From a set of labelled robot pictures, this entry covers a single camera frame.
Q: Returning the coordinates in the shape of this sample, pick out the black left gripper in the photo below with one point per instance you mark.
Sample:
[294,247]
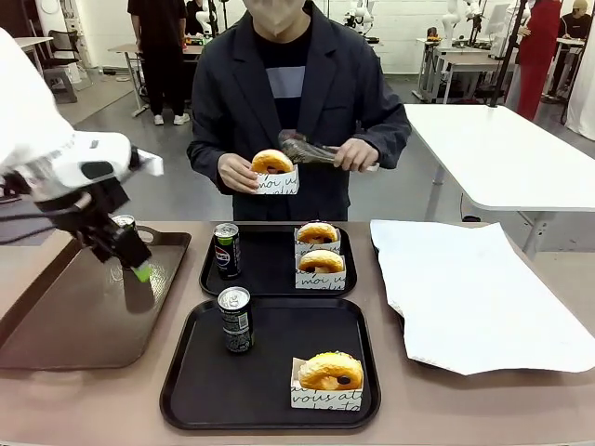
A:
[100,218]

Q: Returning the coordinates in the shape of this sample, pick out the black soda can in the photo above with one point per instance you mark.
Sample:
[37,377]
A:
[228,255]
[236,320]
[124,221]

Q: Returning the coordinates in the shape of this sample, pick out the black serving tongs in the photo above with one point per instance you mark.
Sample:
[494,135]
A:
[302,148]

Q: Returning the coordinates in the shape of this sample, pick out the person's right forearm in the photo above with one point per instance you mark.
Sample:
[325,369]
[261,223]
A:
[204,160]

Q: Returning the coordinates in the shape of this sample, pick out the person's left forearm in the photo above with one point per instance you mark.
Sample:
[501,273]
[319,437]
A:
[392,144]

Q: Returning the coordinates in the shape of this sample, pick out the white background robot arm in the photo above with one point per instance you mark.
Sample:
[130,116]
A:
[360,16]
[458,21]

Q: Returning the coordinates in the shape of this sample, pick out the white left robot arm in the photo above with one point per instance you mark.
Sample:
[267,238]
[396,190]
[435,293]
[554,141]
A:
[42,135]

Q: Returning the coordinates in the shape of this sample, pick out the person's right hand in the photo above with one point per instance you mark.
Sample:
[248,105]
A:
[234,172]

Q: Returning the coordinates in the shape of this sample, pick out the person's left hand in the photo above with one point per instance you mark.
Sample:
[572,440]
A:
[358,155]

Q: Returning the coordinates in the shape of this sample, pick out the brown plastic tray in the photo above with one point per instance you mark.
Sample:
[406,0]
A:
[83,316]

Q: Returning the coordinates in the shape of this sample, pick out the black plastic tray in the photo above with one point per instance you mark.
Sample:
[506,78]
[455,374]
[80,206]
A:
[260,385]
[265,269]

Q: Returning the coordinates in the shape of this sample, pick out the grey background table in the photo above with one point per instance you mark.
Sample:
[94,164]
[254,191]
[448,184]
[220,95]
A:
[135,65]
[460,65]

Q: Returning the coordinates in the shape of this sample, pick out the bystander in black clothes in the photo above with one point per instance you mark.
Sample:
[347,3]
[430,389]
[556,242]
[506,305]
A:
[160,56]

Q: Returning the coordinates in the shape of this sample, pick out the black office chair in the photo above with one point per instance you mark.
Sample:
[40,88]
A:
[62,60]

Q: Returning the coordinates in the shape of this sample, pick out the person in dark jacket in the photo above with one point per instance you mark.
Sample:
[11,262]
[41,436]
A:
[297,83]

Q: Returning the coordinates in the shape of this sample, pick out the white paper sheet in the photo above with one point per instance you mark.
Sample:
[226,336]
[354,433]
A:
[465,297]

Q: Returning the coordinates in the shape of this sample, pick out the white table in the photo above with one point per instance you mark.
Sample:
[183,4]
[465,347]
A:
[502,153]

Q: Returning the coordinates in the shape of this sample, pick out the bystander in red clothes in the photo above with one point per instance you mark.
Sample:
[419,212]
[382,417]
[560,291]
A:
[537,56]

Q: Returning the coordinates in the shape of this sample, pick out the seated bystander in black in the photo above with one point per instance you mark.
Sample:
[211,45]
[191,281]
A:
[575,37]

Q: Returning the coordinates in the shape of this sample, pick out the black camera pole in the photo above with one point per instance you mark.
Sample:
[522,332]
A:
[509,51]

